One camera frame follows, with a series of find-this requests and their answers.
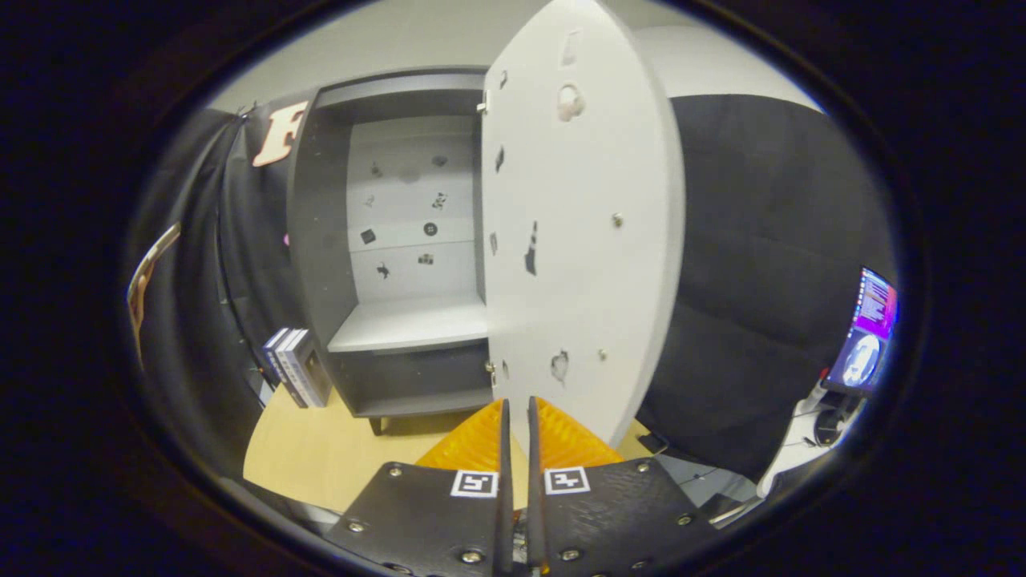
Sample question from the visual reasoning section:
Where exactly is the white cabinet shelf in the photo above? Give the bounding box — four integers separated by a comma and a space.
327, 293, 491, 355

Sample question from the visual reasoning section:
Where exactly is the computer monitor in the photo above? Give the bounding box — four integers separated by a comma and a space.
826, 267, 899, 393

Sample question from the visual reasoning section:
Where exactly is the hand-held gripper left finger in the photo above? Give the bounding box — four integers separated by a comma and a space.
325, 398, 515, 577

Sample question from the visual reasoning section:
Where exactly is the black monitor stand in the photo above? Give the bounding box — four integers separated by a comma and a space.
811, 393, 862, 448

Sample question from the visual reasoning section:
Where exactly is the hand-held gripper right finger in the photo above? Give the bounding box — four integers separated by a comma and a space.
525, 395, 718, 577

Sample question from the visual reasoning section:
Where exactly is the dark grey cabinet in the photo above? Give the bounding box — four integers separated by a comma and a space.
287, 66, 502, 438

